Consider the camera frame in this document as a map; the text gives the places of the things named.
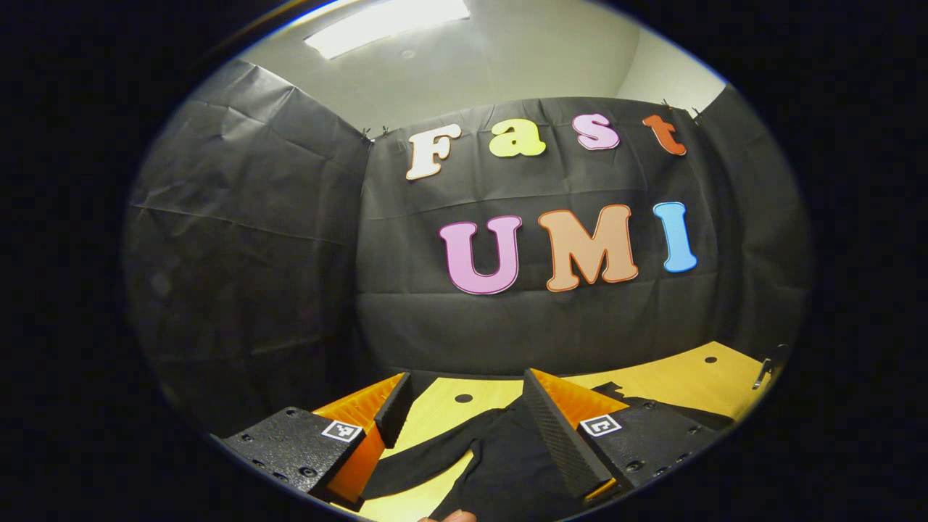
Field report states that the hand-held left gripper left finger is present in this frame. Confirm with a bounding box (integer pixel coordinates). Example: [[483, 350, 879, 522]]
[[210, 372, 414, 512]]

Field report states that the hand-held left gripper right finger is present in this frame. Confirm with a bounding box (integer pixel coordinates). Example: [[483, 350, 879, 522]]
[[522, 368, 726, 506]]

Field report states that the black button-up garment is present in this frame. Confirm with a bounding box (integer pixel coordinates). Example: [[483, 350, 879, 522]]
[[360, 381, 737, 522]]

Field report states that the ceiling light panel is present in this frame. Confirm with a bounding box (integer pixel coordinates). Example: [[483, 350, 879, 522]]
[[303, 0, 472, 60]]

